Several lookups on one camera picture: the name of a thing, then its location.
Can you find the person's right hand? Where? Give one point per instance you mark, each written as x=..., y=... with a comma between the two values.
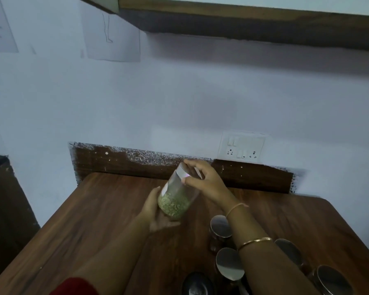
x=213, y=185

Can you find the person's left hand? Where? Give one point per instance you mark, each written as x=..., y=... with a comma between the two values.
x=153, y=213

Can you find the person's right thumb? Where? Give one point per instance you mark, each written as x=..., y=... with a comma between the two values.
x=191, y=180

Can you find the person's left thumb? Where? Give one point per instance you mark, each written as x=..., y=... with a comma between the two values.
x=158, y=196

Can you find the clear jar with green seeds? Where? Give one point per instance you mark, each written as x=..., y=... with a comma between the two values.
x=177, y=193

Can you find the person's left forearm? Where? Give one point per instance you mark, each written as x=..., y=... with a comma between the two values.
x=110, y=258

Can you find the person's right forearm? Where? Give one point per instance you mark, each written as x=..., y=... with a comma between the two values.
x=264, y=261

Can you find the gold bangle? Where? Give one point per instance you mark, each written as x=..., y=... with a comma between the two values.
x=254, y=242

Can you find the red sleeve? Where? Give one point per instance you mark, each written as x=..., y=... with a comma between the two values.
x=75, y=287

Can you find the dark wooden cabinet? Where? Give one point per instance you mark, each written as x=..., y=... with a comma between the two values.
x=6, y=218

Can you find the white paper sheet with drawing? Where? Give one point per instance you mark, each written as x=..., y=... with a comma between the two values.
x=110, y=36

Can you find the white wall switch socket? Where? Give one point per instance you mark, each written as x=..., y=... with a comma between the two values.
x=241, y=147

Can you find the dark wooden wall shelf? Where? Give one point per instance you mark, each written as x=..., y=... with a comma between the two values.
x=249, y=26

